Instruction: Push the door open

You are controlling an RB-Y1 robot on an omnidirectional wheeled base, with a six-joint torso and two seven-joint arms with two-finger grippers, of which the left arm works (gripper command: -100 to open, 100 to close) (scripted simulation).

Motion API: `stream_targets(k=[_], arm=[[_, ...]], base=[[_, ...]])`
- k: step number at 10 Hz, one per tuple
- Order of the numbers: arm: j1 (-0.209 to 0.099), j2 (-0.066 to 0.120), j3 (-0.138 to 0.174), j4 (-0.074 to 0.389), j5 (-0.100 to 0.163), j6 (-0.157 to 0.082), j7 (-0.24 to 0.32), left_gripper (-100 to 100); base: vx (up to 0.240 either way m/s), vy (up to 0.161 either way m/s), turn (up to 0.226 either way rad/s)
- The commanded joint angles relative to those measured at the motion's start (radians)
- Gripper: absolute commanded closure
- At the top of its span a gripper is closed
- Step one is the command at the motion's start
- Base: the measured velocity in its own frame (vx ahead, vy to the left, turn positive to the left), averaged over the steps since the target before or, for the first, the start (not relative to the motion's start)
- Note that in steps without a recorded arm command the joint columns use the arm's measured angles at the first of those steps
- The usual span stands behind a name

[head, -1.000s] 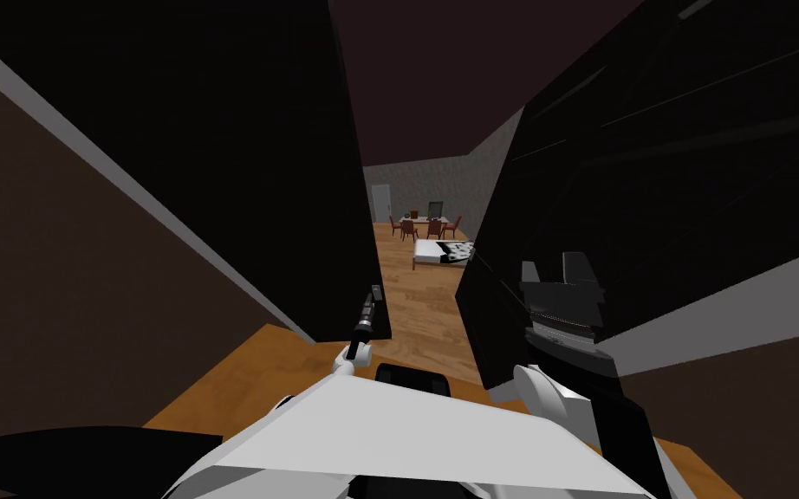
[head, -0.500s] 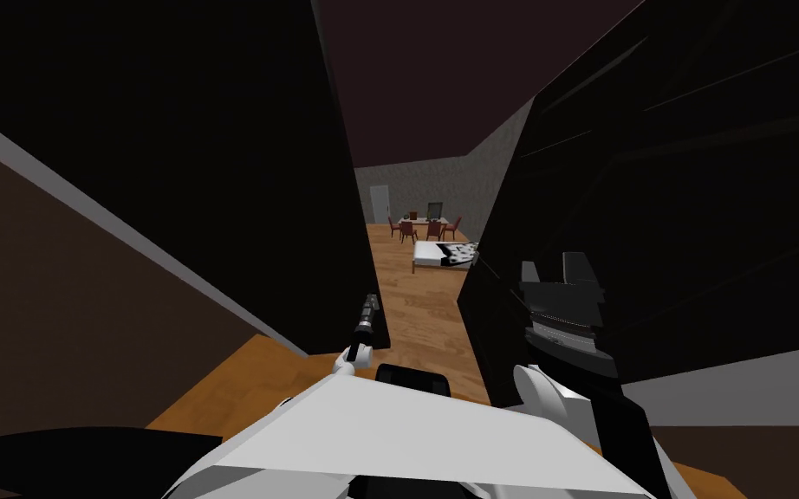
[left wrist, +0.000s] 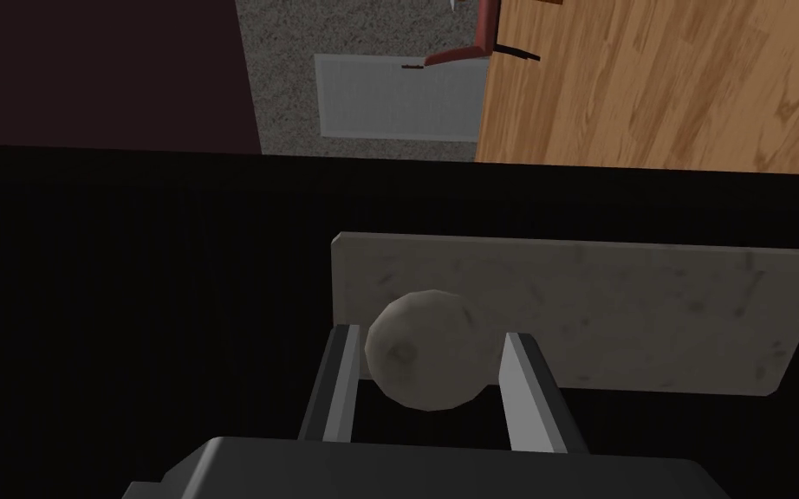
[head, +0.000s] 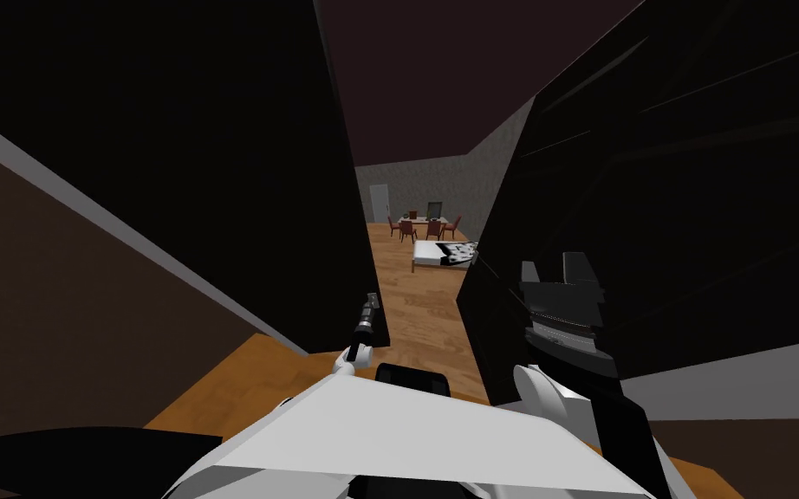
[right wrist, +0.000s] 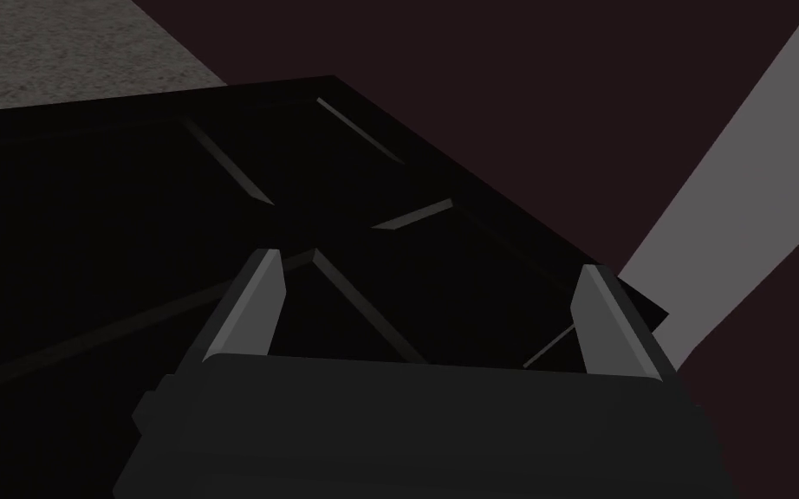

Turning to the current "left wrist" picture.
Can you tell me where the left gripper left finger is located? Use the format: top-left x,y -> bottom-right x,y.
297,322 -> 362,444

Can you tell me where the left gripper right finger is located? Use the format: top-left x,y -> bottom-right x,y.
498,332 -> 589,456

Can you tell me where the grey round door knob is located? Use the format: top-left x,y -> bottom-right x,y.
364,289 -> 501,412

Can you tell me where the grey knob backplate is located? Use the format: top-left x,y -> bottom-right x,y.
329,231 -> 799,398

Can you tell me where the pale grey rug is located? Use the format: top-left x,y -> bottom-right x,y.
313,54 -> 490,143

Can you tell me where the red chair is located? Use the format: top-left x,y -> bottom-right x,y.
401,0 -> 542,70

